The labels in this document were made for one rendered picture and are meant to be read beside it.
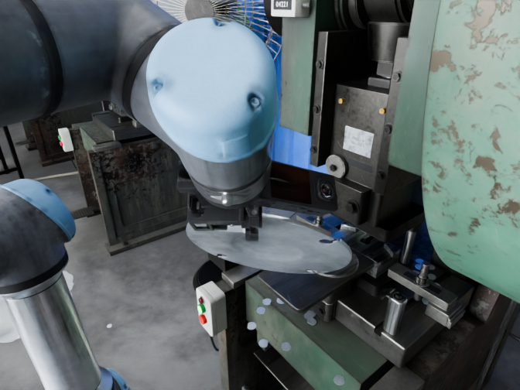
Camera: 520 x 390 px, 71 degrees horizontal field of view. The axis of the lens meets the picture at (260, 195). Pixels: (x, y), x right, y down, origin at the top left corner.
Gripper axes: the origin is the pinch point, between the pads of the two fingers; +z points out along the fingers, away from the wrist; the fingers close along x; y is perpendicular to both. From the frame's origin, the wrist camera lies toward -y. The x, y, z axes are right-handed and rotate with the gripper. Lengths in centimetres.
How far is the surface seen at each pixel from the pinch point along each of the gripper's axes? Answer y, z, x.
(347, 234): -24.1, 42.8, -6.5
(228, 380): 9, 77, 34
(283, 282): -6.0, 29.5, 6.9
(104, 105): 148, 261, -177
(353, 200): -20.5, 21.6, -9.5
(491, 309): -60, 45, 13
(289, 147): -24, 200, -104
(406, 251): -37, 38, -1
